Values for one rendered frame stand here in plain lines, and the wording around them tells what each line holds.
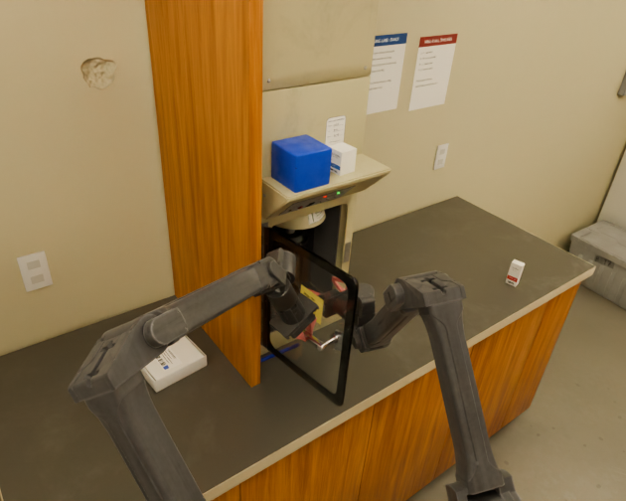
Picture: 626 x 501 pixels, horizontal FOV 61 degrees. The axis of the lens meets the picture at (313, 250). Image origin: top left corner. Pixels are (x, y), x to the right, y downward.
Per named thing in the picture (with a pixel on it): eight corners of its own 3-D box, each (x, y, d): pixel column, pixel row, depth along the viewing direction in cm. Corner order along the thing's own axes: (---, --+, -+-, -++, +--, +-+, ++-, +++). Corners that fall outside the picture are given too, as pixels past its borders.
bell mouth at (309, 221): (251, 209, 152) (251, 191, 149) (301, 194, 161) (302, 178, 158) (286, 236, 140) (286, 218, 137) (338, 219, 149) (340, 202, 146)
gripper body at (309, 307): (271, 326, 121) (258, 308, 115) (302, 296, 124) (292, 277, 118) (288, 341, 117) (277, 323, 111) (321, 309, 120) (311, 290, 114)
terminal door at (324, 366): (265, 345, 152) (266, 224, 130) (343, 408, 134) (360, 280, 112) (262, 346, 151) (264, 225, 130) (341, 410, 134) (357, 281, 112)
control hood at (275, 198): (258, 216, 129) (258, 178, 124) (359, 186, 146) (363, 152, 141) (285, 237, 122) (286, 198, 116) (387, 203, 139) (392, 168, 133)
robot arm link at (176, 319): (106, 375, 74) (162, 355, 70) (89, 338, 74) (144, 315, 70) (251, 291, 113) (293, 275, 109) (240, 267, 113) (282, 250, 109)
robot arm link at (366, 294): (356, 352, 130) (389, 345, 132) (357, 318, 123) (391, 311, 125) (341, 320, 140) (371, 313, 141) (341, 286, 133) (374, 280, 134)
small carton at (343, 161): (325, 169, 131) (327, 145, 127) (340, 164, 134) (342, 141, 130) (340, 176, 128) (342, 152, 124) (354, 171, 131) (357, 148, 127)
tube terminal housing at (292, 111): (217, 310, 171) (205, 66, 129) (298, 279, 188) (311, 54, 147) (257, 356, 155) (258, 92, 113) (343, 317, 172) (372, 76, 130)
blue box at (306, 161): (270, 177, 125) (270, 140, 120) (304, 168, 130) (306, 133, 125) (294, 194, 118) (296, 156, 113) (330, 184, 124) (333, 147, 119)
